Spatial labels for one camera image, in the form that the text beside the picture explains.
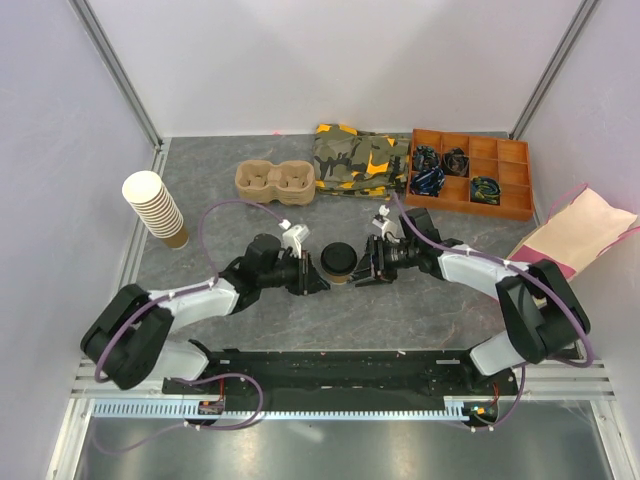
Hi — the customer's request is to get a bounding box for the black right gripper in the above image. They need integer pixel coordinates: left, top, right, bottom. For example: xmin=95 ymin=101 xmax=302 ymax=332
xmin=346 ymin=234 xmax=418 ymax=287

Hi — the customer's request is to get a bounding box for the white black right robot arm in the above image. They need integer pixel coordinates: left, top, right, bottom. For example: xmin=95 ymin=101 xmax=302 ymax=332
xmin=351 ymin=207 xmax=591 ymax=394

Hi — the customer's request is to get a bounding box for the dark patterned rolled tie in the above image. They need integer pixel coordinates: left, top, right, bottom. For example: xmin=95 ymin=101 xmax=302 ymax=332
xmin=442 ymin=147 xmax=470 ymax=177

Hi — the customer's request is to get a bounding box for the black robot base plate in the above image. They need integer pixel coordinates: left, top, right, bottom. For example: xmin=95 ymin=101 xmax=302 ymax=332
xmin=162 ymin=350 xmax=518 ymax=410

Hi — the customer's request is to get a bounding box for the yellow blue rolled tie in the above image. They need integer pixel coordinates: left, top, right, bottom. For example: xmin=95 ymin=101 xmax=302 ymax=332
xmin=470 ymin=176 xmax=501 ymax=206

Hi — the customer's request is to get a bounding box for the black plastic cup lid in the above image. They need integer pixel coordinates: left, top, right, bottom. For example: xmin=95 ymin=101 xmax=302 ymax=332
xmin=320 ymin=242 xmax=358 ymax=276

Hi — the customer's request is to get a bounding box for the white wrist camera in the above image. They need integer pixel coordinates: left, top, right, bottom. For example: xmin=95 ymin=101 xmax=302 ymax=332
xmin=372 ymin=205 xmax=398 ymax=240
xmin=279 ymin=219 xmax=310 ymax=258

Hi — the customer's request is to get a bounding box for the brown pulp cup carrier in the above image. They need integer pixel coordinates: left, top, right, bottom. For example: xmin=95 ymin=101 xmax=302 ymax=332
xmin=235 ymin=160 xmax=316 ymax=206

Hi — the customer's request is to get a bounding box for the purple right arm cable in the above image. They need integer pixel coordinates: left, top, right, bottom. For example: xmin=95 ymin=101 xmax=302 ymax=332
xmin=389 ymin=192 xmax=596 ymax=434

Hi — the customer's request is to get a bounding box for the beige pink paper bag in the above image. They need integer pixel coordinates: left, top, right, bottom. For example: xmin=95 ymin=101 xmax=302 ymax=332
xmin=508 ymin=183 xmax=639 ymax=280

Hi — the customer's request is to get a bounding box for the blue striped rolled tie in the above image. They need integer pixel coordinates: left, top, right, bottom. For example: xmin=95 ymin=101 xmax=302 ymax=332
xmin=409 ymin=167 xmax=446 ymax=197

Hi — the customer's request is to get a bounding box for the brown paper coffee cup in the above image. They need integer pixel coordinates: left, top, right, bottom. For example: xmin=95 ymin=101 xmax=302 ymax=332
xmin=325 ymin=270 xmax=351 ymax=285

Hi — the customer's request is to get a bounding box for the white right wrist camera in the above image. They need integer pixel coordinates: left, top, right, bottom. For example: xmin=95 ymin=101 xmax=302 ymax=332
xmin=372 ymin=205 xmax=398 ymax=240

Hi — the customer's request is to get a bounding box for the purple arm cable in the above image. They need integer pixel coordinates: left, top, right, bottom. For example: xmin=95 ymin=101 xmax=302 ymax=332
xmin=389 ymin=192 xmax=596 ymax=434
xmin=89 ymin=198 xmax=294 ymax=456

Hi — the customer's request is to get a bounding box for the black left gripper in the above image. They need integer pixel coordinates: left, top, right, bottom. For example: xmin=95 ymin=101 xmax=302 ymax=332
xmin=258 ymin=249 xmax=330 ymax=296

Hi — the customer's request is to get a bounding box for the camouflage folded cloth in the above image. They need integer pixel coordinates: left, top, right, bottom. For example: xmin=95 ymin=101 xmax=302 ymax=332
xmin=312 ymin=124 xmax=411 ymax=198

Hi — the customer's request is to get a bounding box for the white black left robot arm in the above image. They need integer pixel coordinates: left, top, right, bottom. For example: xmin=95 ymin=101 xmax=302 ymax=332
xmin=80 ymin=234 xmax=330 ymax=393

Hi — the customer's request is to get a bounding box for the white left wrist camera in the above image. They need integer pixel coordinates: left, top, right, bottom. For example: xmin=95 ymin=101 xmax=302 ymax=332
xmin=279 ymin=219 xmax=310 ymax=258

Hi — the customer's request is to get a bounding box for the stack of paper cups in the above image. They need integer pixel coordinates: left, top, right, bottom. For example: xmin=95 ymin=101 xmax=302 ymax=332
xmin=121 ymin=170 xmax=189 ymax=249

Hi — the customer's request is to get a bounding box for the orange wooden divided tray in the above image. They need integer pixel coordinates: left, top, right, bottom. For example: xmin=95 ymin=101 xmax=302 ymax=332
xmin=405 ymin=129 xmax=534 ymax=221

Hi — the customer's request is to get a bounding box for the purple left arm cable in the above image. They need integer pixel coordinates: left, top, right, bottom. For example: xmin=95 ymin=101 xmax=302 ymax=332
xmin=89 ymin=198 xmax=294 ymax=456

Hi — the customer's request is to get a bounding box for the dark blue rolled tie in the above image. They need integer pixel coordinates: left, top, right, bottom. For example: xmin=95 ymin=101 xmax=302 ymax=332
xmin=412 ymin=144 xmax=440 ymax=172

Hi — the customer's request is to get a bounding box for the slotted grey cable duct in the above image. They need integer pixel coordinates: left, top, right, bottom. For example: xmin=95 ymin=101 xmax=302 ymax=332
xmin=92 ymin=398 xmax=490 ymax=421

